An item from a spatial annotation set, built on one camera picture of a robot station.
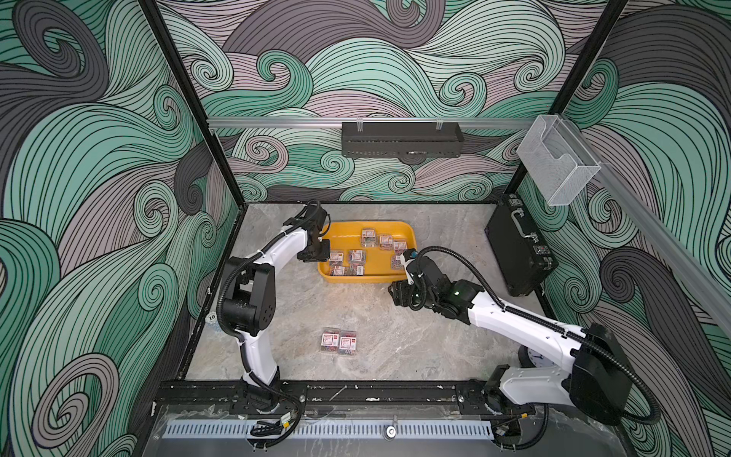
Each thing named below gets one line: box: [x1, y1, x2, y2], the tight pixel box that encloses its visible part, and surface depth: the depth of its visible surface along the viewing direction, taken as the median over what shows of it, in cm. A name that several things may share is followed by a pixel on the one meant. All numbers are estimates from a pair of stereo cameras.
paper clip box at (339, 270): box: [331, 264, 348, 278], surface depth 98 cm
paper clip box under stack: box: [378, 234, 394, 251], surface depth 106 cm
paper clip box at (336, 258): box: [329, 250, 344, 267], surface depth 102 cm
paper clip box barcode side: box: [350, 262, 366, 277], surface depth 100 cm
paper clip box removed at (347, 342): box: [338, 329, 357, 356], surface depth 83 cm
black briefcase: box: [485, 192, 559, 298], surface depth 85 cm
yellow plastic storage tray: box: [316, 219, 418, 284], surface depth 105 cm
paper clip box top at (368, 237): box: [360, 227, 377, 248], surface depth 106 cm
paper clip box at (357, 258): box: [348, 249, 367, 268], surface depth 102 cm
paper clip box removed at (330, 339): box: [320, 326, 340, 352], surface depth 83 cm
